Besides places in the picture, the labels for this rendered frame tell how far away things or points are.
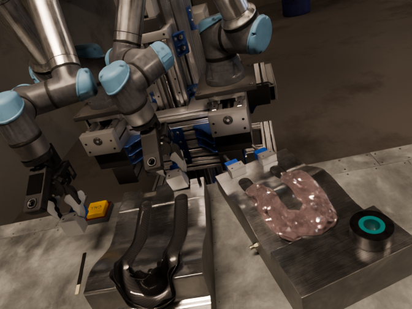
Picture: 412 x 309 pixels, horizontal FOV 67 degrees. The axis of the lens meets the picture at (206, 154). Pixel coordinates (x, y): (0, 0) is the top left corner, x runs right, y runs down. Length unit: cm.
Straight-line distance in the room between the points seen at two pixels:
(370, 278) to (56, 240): 91
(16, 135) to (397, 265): 85
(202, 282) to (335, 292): 26
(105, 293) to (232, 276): 29
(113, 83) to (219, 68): 50
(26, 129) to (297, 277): 65
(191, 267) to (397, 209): 56
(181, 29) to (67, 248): 89
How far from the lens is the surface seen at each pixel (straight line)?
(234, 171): 97
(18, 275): 114
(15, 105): 79
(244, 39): 102
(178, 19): 131
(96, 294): 75
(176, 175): 91
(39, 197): 82
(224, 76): 114
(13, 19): 115
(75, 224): 92
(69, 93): 85
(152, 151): 80
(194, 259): 70
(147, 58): 80
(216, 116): 107
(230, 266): 83
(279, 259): 69
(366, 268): 69
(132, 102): 77
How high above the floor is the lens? 147
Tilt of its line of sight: 33 degrees down
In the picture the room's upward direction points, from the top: 16 degrees counter-clockwise
